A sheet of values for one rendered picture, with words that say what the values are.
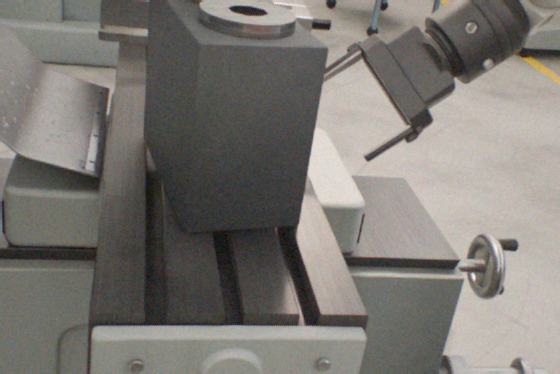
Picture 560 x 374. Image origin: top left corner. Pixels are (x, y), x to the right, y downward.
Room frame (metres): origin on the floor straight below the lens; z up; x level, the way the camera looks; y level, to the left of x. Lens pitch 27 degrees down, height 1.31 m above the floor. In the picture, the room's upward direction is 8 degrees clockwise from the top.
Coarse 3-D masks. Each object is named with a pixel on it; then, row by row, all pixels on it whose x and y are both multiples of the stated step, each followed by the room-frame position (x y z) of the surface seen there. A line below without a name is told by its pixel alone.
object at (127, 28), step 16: (112, 0) 1.16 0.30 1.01; (128, 0) 1.16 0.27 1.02; (144, 0) 1.17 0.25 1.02; (272, 0) 1.30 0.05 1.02; (288, 0) 1.32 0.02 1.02; (112, 16) 1.16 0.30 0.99; (128, 16) 1.16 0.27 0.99; (144, 16) 1.17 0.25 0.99; (304, 16) 1.22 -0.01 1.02; (112, 32) 1.15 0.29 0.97; (128, 32) 1.16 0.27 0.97; (144, 32) 1.16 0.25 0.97
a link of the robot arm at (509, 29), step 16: (480, 0) 0.80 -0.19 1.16; (496, 0) 0.80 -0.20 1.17; (512, 0) 0.81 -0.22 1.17; (528, 0) 0.80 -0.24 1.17; (544, 0) 0.78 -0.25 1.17; (496, 16) 0.79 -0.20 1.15; (512, 16) 0.79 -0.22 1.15; (528, 16) 0.81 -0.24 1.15; (544, 16) 0.79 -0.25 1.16; (496, 32) 0.78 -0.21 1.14; (512, 32) 0.79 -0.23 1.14; (528, 32) 0.82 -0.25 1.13; (512, 48) 0.79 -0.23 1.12
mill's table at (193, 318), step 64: (128, 64) 1.05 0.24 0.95; (128, 128) 0.82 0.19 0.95; (128, 192) 0.66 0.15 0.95; (128, 256) 0.54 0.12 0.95; (192, 256) 0.56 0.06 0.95; (256, 256) 0.57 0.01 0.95; (320, 256) 0.59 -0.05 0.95; (128, 320) 0.46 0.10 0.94; (192, 320) 0.47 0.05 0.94; (256, 320) 0.49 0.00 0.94; (320, 320) 0.50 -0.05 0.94
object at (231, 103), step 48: (192, 0) 0.72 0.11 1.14; (240, 0) 0.70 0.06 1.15; (192, 48) 0.61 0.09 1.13; (240, 48) 0.60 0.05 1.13; (288, 48) 0.62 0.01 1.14; (192, 96) 0.60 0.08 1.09; (240, 96) 0.61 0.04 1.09; (288, 96) 0.62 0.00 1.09; (192, 144) 0.59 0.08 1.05; (240, 144) 0.61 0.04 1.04; (288, 144) 0.63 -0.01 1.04; (192, 192) 0.59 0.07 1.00; (240, 192) 0.61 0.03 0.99; (288, 192) 0.63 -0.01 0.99
